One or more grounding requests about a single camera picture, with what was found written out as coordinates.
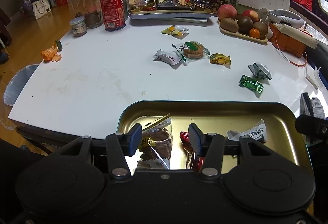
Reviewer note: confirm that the yellow silver snack packet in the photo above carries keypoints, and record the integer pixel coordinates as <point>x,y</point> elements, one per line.
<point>174,30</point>

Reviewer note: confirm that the red foil snack packet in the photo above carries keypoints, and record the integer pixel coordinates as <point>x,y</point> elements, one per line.
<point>197,162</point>

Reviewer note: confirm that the gold tin tray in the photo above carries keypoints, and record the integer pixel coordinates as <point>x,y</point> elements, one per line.
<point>217,116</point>

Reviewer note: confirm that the white neck massager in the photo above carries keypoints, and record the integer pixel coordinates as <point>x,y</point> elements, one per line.
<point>284,19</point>

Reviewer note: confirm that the large glass jar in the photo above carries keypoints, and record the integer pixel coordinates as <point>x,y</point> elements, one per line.
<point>85,11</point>

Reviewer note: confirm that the orange bag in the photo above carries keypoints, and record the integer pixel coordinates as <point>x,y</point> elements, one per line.
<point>289,43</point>

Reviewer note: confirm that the small orange tangerine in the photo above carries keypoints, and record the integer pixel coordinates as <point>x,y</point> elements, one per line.
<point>254,33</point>

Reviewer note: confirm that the red biscuit can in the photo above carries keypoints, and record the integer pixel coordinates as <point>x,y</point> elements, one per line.
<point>112,9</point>

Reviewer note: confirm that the cream cloth roll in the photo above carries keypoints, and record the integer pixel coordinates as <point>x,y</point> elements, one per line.
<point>299,34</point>

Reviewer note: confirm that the gold candy packet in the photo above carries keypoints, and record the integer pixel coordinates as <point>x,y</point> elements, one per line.
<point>219,59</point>

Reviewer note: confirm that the small red apple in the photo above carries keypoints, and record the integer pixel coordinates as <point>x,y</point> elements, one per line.
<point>251,15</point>

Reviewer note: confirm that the large red apple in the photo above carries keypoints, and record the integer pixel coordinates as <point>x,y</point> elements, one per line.
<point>227,12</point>

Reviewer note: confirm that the wooden fruit tray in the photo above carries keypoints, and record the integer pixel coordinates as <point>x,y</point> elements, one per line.
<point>243,36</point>

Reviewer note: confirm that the light brown kiwi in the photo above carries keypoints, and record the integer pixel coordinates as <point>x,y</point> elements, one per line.
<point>229,25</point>

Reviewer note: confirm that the green biscuit packet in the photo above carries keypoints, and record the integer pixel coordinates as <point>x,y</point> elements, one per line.
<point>193,50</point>

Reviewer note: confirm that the small grey jar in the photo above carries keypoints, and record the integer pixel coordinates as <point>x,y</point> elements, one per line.
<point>78,27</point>

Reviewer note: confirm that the grey green crumpled packet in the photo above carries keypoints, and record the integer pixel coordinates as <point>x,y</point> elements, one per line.
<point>260,71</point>

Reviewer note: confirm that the clear dried fruit packet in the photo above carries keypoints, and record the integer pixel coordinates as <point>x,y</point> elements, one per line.
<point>158,142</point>

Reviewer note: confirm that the green foil candy packet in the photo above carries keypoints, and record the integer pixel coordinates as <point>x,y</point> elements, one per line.
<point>252,85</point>

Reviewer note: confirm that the white plastic piece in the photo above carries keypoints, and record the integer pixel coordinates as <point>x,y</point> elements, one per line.
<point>314,78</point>

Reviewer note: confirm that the gold tray full of snacks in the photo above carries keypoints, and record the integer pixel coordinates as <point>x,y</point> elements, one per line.
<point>166,14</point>

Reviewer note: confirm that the white tote bag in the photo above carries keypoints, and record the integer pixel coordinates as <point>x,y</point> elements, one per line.
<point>42,9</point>

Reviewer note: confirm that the black biscuit packet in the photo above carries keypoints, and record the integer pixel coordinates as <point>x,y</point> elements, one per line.
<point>174,4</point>

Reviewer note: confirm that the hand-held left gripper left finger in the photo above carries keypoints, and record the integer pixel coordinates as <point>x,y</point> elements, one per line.
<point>134,137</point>

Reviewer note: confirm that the peeled tangerine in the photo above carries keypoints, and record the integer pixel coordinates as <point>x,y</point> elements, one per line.
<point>48,54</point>

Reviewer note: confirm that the silver white snack packet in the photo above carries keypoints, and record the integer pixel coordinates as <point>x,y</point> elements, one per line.
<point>252,133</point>

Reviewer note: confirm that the dark brown round fruit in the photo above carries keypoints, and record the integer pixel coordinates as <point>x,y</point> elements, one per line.
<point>245,25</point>

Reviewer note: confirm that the grey round stool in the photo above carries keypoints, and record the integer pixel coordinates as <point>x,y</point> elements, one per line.
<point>18,83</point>

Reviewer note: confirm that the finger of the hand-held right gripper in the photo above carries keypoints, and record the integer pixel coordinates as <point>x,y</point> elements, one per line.
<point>315,128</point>

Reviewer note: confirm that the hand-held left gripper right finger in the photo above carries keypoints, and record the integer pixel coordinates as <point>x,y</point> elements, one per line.
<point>194,137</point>

